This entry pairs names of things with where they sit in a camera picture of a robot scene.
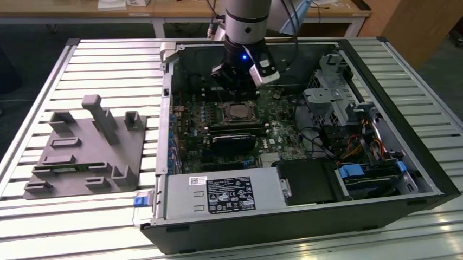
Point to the silver square CPU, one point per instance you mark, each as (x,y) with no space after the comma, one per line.
(240,110)

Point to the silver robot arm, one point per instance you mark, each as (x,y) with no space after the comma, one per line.
(247,21)

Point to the CPU socket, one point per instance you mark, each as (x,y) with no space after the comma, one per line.
(231,120)

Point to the black RAM stick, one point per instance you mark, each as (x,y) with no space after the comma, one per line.
(235,126)
(235,132)

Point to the grey metal drive cage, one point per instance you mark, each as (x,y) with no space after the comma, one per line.
(322,97)

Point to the black graphics card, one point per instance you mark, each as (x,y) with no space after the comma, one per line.
(231,146)

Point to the green motherboard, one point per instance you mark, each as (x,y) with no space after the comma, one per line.
(285,146)

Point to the small silver heatsink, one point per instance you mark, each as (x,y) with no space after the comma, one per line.
(269,158)

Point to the white box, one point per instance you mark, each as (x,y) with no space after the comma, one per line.
(109,5)

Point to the black plastic shroud box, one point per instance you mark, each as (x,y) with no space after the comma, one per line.
(307,181)

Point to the blue disk carrier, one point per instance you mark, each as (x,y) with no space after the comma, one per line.
(351,170)

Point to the grey power supply unit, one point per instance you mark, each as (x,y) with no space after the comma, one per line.
(180,200)

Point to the grey parts rack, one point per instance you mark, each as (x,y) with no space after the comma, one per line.
(89,151)

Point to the wooden desk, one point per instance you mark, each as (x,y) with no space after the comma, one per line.
(72,12)

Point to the wooden cabinet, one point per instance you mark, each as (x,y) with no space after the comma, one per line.
(415,27)

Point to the blue tab on case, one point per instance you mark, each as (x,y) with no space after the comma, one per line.
(140,201)

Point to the green RAM stick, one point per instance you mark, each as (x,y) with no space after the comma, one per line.
(81,168)

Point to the blue plastic latch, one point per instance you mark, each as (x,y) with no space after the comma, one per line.
(402,167)

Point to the black open PC case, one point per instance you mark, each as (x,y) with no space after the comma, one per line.
(252,233)

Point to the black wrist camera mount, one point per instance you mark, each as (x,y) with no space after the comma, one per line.
(217,72)

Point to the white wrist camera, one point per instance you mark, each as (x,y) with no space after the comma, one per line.
(265,74)

